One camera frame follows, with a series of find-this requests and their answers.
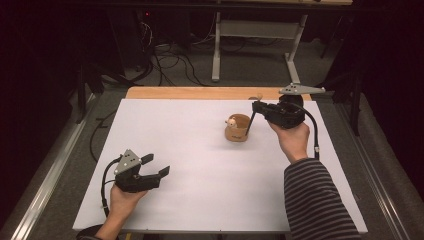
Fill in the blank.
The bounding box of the hand-held gripper black cable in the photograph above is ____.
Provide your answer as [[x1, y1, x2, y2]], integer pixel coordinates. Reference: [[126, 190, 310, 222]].
[[100, 155, 123, 218], [289, 101, 321, 161]]

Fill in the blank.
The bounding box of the person's left hand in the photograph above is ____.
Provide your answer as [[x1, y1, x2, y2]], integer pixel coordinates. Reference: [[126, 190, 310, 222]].
[[108, 182, 148, 218]]

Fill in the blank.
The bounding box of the round wooden pen cup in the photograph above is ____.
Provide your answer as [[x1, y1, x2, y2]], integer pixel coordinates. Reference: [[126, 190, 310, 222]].
[[224, 113, 253, 143]]

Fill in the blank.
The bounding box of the black metal stand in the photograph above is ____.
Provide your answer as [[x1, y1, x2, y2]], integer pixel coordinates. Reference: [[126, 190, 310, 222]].
[[309, 16, 365, 137], [73, 61, 105, 125]]

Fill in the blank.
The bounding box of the person's dark clothing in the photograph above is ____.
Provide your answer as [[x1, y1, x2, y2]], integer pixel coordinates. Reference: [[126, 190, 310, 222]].
[[75, 224, 120, 240]]

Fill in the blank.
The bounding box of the left hand-held gripper black cable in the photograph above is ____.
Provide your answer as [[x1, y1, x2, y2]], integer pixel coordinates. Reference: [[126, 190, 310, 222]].
[[100, 155, 123, 218]]

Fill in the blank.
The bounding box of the black floor cable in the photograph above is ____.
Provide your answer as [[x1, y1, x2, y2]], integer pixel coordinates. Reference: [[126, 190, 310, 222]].
[[88, 109, 118, 164]]

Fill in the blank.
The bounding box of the right hand-held gripper black cable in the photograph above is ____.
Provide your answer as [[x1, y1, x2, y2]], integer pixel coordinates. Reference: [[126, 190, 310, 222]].
[[289, 101, 321, 161]]

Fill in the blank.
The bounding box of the aluminium rail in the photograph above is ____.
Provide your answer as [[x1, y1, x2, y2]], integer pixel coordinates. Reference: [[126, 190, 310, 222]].
[[334, 102, 413, 240], [0, 93, 98, 240]]

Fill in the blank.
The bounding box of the dark box with red light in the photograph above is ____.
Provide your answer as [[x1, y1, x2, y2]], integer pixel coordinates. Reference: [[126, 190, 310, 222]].
[[109, 8, 155, 78]]

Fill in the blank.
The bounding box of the wooden table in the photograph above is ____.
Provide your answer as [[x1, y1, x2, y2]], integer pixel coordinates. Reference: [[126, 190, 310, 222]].
[[125, 86, 313, 102]]

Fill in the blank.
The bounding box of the person's right hand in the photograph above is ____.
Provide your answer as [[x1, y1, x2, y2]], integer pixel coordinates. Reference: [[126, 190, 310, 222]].
[[267, 121, 311, 165]]

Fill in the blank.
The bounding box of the white metal table frame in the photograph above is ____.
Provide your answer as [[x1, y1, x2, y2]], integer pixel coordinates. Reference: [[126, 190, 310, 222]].
[[211, 0, 354, 87]]

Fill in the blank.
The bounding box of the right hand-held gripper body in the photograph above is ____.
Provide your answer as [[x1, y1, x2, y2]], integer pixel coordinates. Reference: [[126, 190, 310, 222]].
[[264, 82, 327, 130]]

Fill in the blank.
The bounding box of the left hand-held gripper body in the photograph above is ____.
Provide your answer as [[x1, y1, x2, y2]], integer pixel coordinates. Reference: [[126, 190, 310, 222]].
[[113, 148, 163, 194]]

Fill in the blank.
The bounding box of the white board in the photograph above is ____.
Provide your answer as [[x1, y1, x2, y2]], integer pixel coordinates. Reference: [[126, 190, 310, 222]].
[[72, 98, 369, 235]]

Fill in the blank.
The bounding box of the tangle of black floor cables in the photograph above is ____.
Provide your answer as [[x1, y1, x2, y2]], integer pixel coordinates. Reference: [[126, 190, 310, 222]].
[[131, 19, 214, 88]]

